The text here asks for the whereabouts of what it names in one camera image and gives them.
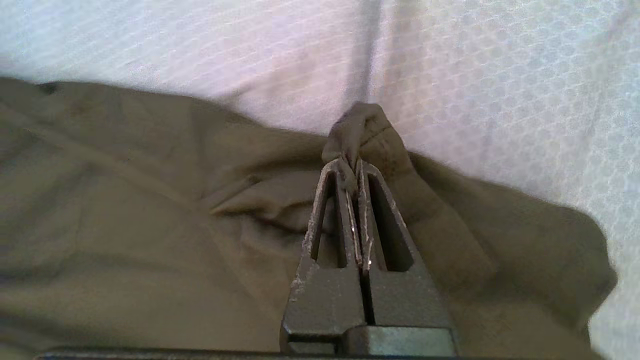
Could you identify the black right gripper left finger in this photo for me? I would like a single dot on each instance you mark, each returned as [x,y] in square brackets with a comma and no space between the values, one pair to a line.
[325,295]

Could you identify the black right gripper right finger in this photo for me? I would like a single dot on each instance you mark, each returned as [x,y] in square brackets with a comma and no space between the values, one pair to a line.
[405,295]

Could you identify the black moon print T-shirt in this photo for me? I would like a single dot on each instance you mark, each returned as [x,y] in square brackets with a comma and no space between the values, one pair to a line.
[150,225]

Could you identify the blue bed sheet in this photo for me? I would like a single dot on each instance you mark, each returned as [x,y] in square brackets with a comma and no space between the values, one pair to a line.
[450,75]

